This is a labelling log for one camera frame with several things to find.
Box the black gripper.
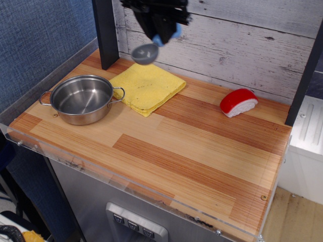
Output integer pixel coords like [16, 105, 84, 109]
[121, 0, 191, 44]

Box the blue and grey toy spoon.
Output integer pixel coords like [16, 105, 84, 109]
[131, 24, 182, 66]

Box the yellow folded cloth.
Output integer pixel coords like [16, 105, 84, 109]
[110, 64, 186, 117]

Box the stainless steel pot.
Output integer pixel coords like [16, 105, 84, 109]
[39, 75, 126, 126]

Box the red and white toy sushi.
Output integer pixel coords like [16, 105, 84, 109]
[220, 89, 258, 118]

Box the clear acrylic table guard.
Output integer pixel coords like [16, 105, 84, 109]
[2, 118, 291, 241]

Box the silver control panel with buttons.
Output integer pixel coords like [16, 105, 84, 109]
[105, 202, 169, 241]

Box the white cabinet at right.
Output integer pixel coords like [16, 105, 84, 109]
[278, 96, 322, 204]

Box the yellow object bottom left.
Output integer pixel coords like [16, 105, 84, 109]
[22, 230, 45, 242]

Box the black vertical post left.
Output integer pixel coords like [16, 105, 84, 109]
[92, 0, 119, 70]

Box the black vertical post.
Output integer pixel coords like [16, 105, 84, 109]
[285, 23, 322, 127]
[92, 0, 119, 70]

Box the black vertical post right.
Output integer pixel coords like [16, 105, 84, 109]
[285, 23, 322, 127]

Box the black corrugated cable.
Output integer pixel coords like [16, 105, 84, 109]
[0, 225, 26, 242]

